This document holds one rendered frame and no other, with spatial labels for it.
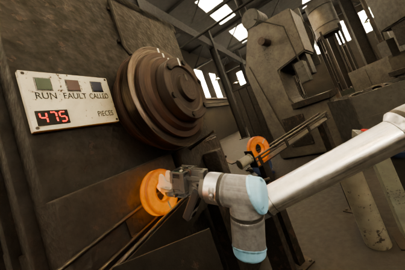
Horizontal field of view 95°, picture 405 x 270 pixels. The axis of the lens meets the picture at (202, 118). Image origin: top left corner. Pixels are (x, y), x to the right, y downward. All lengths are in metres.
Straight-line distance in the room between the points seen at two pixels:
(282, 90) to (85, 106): 3.01
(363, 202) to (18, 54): 1.62
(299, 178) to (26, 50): 0.91
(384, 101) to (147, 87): 2.50
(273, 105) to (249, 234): 3.00
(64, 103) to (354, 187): 1.41
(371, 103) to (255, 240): 2.33
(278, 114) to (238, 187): 2.97
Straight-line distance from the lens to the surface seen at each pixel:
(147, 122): 0.69
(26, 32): 0.84
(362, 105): 2.68
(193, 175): 0.61
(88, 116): 0.74
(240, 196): 0.52
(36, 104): 0.70
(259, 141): 1.21
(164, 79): 0.71
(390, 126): 0.70
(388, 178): 1.43
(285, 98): 3.36
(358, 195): 1.39
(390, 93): 2.80
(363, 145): 0.67
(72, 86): 0.75
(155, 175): 0.70
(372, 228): 1.48
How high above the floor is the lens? 0.91
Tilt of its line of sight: 5 degrees up
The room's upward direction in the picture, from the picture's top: 19 degrees counter-clockwise
